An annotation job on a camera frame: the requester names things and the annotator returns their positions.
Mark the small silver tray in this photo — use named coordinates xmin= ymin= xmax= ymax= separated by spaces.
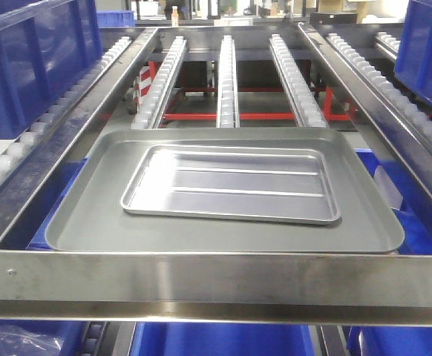
xmin=120 ymin=144 xmax=341 ymax=225

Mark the large grey tray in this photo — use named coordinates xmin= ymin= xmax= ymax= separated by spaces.
xmin=45 ymin=128 xmax=405 ymax=253

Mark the blue bin under tray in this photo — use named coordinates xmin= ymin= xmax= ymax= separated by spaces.
xmin=26 ymin=148 xmax=432 ymax=255

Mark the centre roller track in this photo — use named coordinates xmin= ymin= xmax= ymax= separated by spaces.
xmin=216 ymin=35 xmax=240 ymax=128

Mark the left inner roller track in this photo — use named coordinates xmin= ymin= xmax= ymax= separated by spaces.
xmin=131 ymin=36 xmax=187 ymax=130

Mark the right inner roller track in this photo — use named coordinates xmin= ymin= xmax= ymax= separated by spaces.
xmin=269 ymin=34 xmax=329 ymax=128

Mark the lower centre blue bin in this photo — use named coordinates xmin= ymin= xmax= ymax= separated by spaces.
xmin=130 ymin=322 xmax=315 ymax=355

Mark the far left roller track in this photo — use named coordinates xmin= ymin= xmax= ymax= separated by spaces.
xmin=0 ymin=36 xmax=131 ymax=185

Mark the steel rack front bar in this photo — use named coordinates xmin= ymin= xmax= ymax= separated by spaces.
xmin=0 ymin=251 xmax=432 ymax=326

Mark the lower roller track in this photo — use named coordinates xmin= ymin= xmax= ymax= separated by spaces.
xmin=79 ymin=321 xmax=108 ymax=356

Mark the lower left blue bin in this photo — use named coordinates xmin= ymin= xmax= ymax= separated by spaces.
xmin=0 ymin=320 xmax=86 ymax=355

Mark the lower right blue bin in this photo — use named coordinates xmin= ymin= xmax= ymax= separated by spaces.
xmin=345 ymin=326 xmax=432 ymax=355

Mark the blue bin upper left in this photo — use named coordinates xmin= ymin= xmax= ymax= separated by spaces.
xmin=0 ymin=1 xmax=102 ymax=139

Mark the blue bin upper right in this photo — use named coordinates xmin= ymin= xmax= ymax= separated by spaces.
xmin=395 ymin=0 xmax=432 ymax=107

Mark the clear plastic bag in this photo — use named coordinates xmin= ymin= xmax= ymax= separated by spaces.
xmin=0 ymin=326 xmax=64 ymax=355

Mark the red metal frame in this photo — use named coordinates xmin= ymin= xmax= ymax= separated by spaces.
xmin=161 ymin=61 xmax=354 ymax=126

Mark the right steel divider rail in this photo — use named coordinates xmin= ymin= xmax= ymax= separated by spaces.
xmin=297 ymin=22 xmax=432 ymax=238

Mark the steel divider rail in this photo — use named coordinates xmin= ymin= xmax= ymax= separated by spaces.
xmin=0 ymin=28 xmax=158 ymax=249
xmin=297 ymin=22 xmax=432 ymax=238

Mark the left steel divider rail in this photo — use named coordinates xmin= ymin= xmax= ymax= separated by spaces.
xmin=0 ymin=28 xmax=158 ymax=249

